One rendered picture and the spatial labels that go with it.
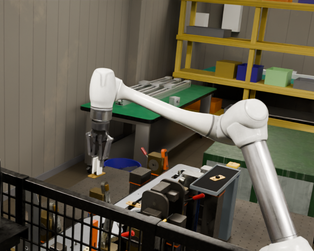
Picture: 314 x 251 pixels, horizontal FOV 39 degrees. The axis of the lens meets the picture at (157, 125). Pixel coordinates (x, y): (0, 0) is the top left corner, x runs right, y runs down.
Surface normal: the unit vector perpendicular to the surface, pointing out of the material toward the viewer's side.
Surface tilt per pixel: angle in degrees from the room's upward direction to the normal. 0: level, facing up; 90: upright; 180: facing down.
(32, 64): 90
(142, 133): 90
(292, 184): 90
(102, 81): 79
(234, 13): 90
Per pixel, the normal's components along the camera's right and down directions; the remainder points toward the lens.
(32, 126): 0.91, 0.18
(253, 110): 0.25, -0.43
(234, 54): -0.40, 0.22
